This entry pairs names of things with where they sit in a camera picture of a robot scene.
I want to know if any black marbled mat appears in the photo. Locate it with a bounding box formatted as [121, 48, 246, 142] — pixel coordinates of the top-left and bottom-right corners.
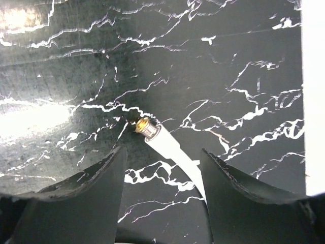
[1, 1, 306, 243]

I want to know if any white hose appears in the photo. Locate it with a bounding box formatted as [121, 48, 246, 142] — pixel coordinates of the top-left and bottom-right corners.
[134, 117, 208, 207]

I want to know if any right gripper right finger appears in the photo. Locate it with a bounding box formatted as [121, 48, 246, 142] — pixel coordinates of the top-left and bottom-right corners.
[200, 149, 324, 243]

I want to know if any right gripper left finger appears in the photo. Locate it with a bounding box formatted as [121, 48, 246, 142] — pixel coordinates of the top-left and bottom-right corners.
[1, 147, 127, 243]

